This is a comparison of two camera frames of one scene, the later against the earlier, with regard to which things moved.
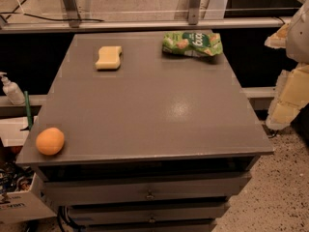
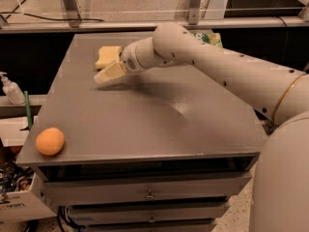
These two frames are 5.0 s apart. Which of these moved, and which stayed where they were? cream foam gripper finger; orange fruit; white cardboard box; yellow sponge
Moved: cream foam gripper finger
Stayed: white cardboard box; orange fruit; yellow sponge
